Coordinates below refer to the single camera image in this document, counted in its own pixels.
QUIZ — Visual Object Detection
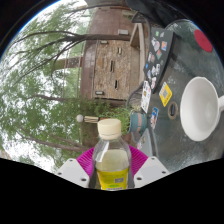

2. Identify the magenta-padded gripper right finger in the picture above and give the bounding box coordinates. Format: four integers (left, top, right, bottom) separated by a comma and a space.
128, 145, 170, 190

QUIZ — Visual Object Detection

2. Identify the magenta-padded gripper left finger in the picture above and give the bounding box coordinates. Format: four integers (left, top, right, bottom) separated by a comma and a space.
55, 146, 98, 190

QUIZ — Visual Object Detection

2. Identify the clear bottle with yellow label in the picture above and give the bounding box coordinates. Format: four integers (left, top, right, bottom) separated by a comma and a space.
92, 118, 132, 191

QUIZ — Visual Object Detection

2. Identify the grey laptop with stickers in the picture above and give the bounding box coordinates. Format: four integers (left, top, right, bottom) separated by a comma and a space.
135, 128, 154, 158

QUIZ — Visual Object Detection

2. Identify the leaning tree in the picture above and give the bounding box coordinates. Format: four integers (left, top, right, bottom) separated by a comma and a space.
0, 109, 91, 161

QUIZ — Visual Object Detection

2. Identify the green plant in teal pot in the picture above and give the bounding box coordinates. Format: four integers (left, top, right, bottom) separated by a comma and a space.
87, 99, 149, 135

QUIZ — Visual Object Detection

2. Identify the small blue card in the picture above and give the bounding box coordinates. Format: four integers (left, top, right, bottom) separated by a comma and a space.
149, 106, 160, 130

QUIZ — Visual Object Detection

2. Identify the white sticker sheet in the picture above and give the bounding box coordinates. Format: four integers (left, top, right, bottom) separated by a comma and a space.
140, 79, 153, 114

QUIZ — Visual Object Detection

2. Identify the yellow square card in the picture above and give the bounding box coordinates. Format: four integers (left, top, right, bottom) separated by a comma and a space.
158, 81, 174, 108

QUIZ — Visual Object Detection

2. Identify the white mug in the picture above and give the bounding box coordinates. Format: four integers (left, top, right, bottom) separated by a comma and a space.
179, 76, 224, 143

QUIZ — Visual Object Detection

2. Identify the black laptop with stickers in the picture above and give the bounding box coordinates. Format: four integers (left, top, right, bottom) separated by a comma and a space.
143, 27, 175, 93

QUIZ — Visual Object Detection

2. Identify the forked dark-trunk tree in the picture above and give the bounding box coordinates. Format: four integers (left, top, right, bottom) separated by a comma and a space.
6, 19, 132, 88

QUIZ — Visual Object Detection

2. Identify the flat round red coaster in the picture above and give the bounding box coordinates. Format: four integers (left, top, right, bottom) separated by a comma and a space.
194, 29, 214, 54

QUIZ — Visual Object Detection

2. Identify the wooden lamp post, white globe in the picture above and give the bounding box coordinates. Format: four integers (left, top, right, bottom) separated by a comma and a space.
75, 114, 102, 124

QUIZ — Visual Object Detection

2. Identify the dark round table hole ring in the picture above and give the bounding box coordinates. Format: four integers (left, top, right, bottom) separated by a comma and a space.
167, 101, 180, 120

